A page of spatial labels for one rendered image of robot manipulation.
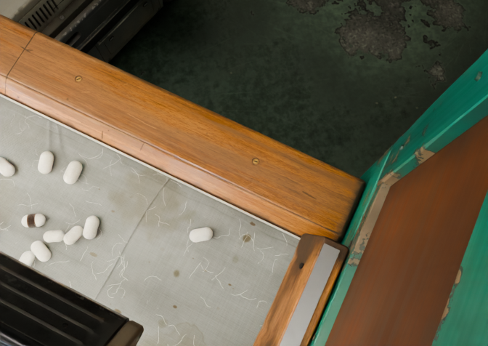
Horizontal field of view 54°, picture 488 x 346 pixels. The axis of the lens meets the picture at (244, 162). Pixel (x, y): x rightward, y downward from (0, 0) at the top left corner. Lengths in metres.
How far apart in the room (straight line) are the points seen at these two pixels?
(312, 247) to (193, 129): 0.26
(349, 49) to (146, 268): 1.17
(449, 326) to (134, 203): 0.58
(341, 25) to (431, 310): 1.48
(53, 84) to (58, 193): 0.17
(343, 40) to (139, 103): 1.06
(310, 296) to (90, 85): 0.47
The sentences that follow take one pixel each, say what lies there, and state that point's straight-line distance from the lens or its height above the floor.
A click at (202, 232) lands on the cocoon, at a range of 0.72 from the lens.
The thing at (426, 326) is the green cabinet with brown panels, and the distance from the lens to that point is 0.34.
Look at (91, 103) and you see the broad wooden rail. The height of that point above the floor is 0.76.
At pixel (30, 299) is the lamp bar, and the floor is 1.08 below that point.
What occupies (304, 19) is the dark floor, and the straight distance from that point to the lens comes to 1.74.
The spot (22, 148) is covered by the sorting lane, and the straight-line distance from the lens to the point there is 0.85.
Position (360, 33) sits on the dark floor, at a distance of 1.75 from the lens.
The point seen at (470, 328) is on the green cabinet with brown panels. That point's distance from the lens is 0.25.
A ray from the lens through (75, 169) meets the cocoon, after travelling 0.78.
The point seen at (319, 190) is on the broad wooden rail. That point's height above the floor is 0.76.
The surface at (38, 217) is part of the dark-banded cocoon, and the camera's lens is 0.79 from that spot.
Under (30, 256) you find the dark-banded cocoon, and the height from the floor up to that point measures 0.76.
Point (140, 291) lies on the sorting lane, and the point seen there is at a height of 0.74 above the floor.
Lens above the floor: 1.48
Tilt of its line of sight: 75 degrees down
